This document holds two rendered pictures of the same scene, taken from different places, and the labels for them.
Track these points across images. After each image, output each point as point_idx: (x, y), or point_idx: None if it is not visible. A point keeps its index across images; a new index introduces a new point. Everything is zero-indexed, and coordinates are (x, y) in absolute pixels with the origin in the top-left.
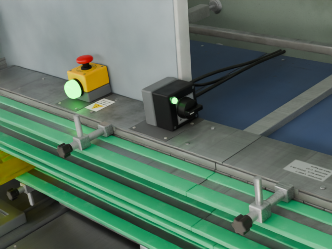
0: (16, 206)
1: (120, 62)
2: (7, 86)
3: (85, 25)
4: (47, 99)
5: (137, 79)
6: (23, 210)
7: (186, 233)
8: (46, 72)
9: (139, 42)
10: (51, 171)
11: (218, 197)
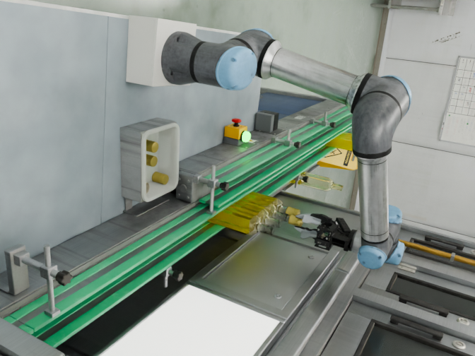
0: (239, 239)
1: (237, 117)
2: (214, 162)
3: (225, 104)
4: (239, 150)
5: (242, 123)
6: (242, 236)
7: (311, 151)
8: (192, 154)
9: (247, 101)
10: (273, 175)
11: (316, 128)
